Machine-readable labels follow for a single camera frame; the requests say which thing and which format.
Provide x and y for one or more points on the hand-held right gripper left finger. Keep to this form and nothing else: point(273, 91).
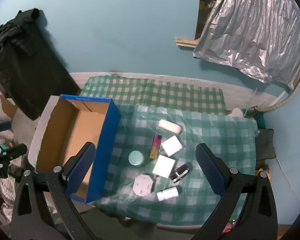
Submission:
point(82, 165)

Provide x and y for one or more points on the teal round jar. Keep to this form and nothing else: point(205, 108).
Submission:
point(136, 158)

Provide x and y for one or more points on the green white checkered tablecloth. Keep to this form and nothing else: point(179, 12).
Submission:
point(215, 132)

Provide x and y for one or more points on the white square box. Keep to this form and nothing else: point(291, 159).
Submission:
point(163, 166)
point(172, 145)

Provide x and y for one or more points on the dark grey cushion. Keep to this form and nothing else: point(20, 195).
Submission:
point(266, 145)

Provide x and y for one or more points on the silver foil sheet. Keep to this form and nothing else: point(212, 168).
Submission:
point(252, 30)

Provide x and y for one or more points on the small white bottle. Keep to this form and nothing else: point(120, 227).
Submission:
point(168, 193)

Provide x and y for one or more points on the wooden slat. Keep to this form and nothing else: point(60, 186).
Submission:
point(186, 42)

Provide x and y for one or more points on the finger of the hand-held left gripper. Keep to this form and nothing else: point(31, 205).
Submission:
point(15, 151)
point(0, 127)

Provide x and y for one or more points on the white octagonal box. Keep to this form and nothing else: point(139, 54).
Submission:
point(143, 185)

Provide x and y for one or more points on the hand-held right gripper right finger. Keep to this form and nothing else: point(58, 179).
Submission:
point(210, 170)

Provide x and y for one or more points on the blue cardboard box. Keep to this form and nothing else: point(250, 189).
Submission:
point(65, 140)

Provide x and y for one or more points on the white round cap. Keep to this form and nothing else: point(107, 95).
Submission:
point(237, 112)

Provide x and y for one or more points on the green beige checkered cloth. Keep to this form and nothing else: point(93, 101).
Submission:
point(152, 92)

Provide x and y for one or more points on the pink printed packet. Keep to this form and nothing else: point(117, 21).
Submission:
point(155, 147)

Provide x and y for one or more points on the striped cloth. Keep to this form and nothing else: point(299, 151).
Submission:
point(8, 192)

